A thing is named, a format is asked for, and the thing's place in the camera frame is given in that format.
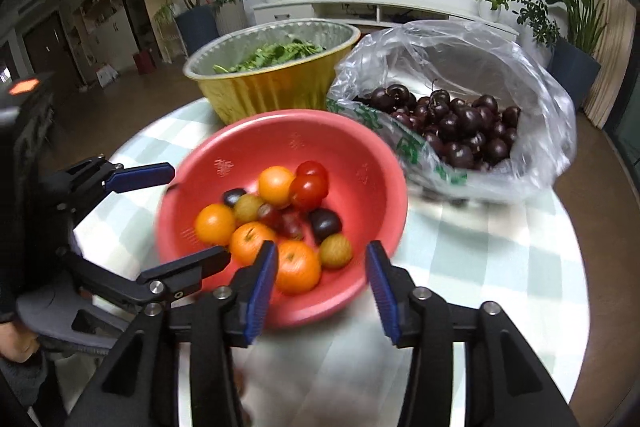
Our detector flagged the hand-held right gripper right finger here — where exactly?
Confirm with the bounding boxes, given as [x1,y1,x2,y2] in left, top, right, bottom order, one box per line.
[365,241,576,427]

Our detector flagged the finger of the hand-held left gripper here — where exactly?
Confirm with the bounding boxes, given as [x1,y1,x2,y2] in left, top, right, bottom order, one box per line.
[40,157,176,228]
[15,245,232,350]

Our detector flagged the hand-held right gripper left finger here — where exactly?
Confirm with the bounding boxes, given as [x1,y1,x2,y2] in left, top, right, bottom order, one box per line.
[65,239,280,427]

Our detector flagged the tangerine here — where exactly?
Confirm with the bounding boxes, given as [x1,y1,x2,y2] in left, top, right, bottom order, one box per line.
[275,240,322,295]
[229,222,278,267]

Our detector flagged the orange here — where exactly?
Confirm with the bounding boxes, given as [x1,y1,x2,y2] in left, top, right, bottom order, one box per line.
[194,203,237,247]
[258,166,297,208]

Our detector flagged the large tan longan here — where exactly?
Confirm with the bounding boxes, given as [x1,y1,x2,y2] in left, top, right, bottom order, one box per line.
[318,234,353,270]

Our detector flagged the dark red oval tomato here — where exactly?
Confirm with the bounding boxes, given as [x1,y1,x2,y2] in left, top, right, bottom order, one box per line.
[280,209,306,241]

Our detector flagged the small red cherry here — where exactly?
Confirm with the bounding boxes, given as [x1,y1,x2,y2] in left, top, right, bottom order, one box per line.
[257,203,282,230]

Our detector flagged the dark purple round fruit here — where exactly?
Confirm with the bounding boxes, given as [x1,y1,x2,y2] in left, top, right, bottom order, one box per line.
[307,208,343,245]

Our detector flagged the large red tomato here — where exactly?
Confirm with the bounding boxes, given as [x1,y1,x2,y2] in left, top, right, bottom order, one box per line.
[288,174,329,212]

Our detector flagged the small red tomato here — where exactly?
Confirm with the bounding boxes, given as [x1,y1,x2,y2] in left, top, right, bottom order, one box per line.
[296,160,329,180]

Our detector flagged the red plastic colander bowl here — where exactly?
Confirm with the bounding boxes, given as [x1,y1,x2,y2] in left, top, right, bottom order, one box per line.
[156,109,410,329]

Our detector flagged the person's left forearm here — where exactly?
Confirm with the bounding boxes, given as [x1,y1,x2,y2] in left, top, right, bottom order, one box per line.
[0,349,66,427]

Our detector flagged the person's left hand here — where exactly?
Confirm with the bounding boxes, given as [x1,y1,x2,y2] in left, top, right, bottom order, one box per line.
[0,319,43,364]

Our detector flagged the white box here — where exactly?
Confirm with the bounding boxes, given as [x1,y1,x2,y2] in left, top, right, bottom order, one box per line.
[97,64,121,88]

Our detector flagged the red container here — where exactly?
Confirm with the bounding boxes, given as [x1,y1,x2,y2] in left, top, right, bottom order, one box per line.
[132,49,157,75]

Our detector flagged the gold foil container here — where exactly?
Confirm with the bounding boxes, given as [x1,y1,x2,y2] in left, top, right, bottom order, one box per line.
[182,20,362,125]

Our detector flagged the green leafy vegetables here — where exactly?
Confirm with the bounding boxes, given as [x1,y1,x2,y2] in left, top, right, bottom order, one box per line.
[212,38,326,75]

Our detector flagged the pile of dark cherries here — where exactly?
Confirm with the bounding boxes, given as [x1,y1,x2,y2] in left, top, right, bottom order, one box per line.
[367,83,522,172]

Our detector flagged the potted plant ribbed white pot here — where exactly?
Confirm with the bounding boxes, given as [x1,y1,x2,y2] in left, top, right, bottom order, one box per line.
[212,0,251,38]

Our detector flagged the white television cabinet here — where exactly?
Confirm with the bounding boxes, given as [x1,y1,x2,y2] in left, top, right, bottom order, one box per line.
[252,0,521,38]

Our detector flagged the clear plastic bag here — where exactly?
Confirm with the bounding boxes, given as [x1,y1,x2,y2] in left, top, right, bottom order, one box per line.
[326,19,578,206]

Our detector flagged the bushy potted plant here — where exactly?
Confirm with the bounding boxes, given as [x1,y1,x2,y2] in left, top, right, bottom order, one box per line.
[512,0,561,68]

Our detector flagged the beige curtain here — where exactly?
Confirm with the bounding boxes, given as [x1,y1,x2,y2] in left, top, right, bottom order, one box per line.
[582,0,633,130]

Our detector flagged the large-leaf potted plant dark pot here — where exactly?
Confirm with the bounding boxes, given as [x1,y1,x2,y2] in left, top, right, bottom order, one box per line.
[505,0,621,110]

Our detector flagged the wooden wall cabinet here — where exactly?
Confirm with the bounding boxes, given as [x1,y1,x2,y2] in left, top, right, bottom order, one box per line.
[60,0,146,88]

